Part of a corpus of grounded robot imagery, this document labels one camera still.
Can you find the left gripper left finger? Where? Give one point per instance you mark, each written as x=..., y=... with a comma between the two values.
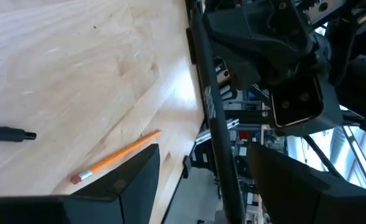
x=108, y=202

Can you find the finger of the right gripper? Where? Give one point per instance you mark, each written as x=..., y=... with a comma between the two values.
x=257, y=43
x=304, y=105

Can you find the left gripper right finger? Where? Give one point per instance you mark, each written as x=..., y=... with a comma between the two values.
x=310, y=199

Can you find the yellow pencil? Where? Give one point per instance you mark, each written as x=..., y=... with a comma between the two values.
x=117, y=155

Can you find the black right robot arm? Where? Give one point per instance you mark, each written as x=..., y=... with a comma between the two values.
x=363, y=93

